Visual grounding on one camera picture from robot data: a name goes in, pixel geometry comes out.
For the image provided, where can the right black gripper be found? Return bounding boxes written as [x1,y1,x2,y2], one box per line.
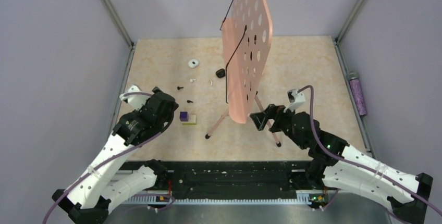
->
[251,102,308,150]

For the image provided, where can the white earbud charging case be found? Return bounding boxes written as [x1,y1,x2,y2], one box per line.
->
[188,59,200,69]

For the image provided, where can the pink music stand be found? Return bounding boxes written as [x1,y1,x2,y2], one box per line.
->
[205,0,273,139]

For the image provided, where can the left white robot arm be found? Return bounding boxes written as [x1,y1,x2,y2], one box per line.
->
[43,85,179,223]

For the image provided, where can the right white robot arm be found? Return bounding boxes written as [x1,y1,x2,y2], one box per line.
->
[250,104,433,223]

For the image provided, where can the black earbud charging case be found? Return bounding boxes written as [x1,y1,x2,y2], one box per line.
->
[215,68,226,79]

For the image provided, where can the purple and wood blocks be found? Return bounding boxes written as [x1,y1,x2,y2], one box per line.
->
[179,111,197,125]

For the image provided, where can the purple glitter bottle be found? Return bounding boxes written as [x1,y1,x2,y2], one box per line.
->
[347,72,367,117]

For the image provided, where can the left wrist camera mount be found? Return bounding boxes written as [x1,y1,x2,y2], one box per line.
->
[119,84,152,110]

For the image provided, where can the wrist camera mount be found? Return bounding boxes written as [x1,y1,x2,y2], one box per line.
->
[119,84,152,110]
[285,89,306,112]

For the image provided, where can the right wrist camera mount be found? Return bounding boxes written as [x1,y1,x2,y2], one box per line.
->
[285,89,306,112]

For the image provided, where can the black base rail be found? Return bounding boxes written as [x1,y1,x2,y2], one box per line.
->
[145,161,330,202]

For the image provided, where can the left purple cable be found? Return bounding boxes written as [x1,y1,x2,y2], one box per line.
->
[42,92,174,224]

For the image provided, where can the purple cable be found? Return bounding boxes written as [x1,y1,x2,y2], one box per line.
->
[297,85,442,220]
[42,92,174,224]

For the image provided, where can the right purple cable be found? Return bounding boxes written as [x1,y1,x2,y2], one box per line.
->
[297,85,442,220]

